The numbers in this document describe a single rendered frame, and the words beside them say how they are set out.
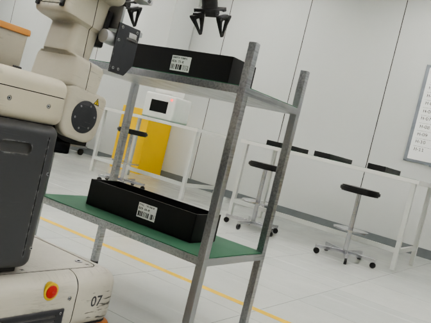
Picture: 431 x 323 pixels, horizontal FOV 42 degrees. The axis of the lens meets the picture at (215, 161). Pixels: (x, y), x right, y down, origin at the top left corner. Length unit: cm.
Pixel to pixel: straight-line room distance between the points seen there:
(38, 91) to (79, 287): 59
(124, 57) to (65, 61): 19
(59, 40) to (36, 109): 41
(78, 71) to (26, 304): 70
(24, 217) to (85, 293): 33
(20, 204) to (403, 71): 579
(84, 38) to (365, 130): 534
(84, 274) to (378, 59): 568
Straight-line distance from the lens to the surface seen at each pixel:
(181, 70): 222
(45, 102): 152
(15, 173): 151
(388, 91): 688
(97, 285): 178
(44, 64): 190
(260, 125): 744
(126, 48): 189
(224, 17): 202
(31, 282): 162
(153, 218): 224
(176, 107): 659
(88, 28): 185
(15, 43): 165
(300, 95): 227
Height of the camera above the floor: 76
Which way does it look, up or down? 2 degrees down
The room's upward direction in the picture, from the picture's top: 14 degrees clockwise
